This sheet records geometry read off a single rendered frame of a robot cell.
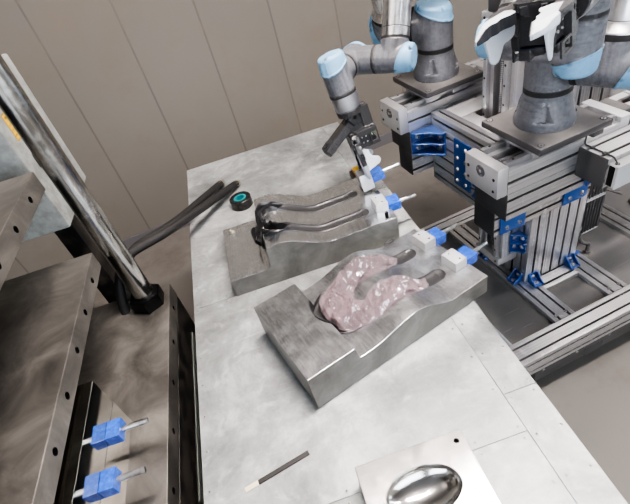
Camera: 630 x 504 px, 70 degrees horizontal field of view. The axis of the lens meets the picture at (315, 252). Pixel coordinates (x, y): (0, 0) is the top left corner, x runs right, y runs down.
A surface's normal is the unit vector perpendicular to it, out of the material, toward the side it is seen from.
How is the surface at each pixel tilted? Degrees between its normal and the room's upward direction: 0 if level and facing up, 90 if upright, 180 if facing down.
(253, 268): 0
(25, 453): 0
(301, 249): 90
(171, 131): 90
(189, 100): 90
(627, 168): 90
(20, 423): 0
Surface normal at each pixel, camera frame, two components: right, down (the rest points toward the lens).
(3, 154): 0.25, 0.59
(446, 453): -0.22, -0.74
